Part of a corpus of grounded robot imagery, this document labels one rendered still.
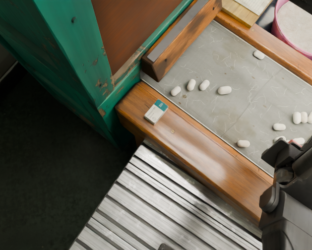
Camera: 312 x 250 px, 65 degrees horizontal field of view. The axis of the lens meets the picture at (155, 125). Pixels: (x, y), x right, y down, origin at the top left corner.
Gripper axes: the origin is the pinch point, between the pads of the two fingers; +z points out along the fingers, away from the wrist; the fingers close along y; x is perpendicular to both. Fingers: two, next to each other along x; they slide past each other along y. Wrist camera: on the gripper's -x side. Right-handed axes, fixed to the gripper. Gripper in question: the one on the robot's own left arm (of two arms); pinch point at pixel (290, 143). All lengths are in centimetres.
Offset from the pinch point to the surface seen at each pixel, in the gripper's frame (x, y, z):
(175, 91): 7.4, 31.0, 0.4
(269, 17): -16, 23, 41
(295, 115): -2.1, 0.6, 12.3
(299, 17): -20.4, 15.4, 38.7
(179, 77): 5.7, 32.8, 5.4
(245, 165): 10.4, 4.4, -4.2
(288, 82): -6.5, 6.8, 20.0
